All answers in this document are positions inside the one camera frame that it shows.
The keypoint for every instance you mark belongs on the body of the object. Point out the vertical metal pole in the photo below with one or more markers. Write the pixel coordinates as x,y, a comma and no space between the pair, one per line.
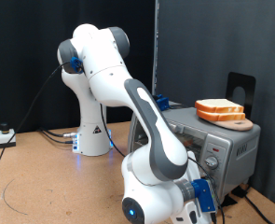
155,46

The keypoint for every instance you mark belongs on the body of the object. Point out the emergency stop button box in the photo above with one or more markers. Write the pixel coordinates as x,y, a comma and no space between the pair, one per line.
6,137

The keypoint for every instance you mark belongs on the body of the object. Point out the silver oven temperature knob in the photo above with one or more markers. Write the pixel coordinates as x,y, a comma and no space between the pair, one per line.
211,162

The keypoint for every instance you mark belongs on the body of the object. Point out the silver toaster oven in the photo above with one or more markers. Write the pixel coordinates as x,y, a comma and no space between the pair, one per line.
236,140

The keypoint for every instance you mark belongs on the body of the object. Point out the black metal bookend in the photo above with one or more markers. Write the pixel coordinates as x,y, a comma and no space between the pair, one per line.
236,81

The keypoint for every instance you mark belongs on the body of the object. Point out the round wooden cutting board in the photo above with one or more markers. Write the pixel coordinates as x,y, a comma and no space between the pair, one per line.
239,126

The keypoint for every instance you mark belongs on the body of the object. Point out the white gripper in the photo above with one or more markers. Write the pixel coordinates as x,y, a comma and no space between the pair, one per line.
194,165

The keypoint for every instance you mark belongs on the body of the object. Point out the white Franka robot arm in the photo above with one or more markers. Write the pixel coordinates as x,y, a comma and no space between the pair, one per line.
109,84

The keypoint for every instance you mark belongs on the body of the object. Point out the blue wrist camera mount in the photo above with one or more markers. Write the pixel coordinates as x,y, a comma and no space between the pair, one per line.
203,194

